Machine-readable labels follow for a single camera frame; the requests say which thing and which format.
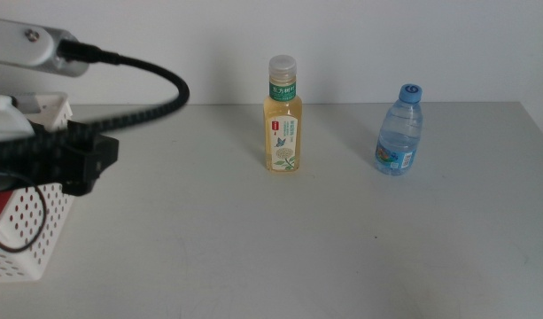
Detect yellow tea bottle green label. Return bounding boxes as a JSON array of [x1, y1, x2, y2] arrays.
[[262, 54, 304, 174]]

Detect clear water bottle blue cap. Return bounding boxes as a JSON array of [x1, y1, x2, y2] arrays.
[[373, 82, 424, 177]]

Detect white perforated plastic basket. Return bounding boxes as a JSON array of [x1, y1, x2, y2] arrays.
[[0, 91, 75, 284]]

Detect thin black wire loop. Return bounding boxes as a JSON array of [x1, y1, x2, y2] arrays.
[[0, 170, 49, 254]]

